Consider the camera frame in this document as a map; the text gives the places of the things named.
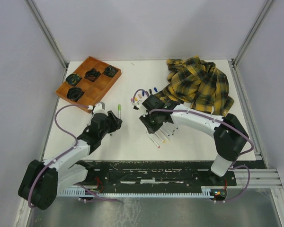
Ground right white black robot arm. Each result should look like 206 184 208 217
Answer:
133 95 254 185

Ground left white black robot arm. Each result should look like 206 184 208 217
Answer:
18 111 123 210

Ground orange compartment tray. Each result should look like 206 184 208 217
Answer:
56 56 122 113

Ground yellow plaid shirt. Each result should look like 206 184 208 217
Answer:
155 56 234 116

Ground black cable coil front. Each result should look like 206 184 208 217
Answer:
66 87 85 102

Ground black cable coil centre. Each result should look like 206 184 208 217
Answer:
85 68 101 82

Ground dark green cable coil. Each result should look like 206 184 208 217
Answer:
102 65 117 78

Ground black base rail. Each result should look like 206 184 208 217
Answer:
80 161 237 193

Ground green black cable coil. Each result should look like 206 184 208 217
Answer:
65 73 83 86

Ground white cable duct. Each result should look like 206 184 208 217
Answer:
57 186 213 199

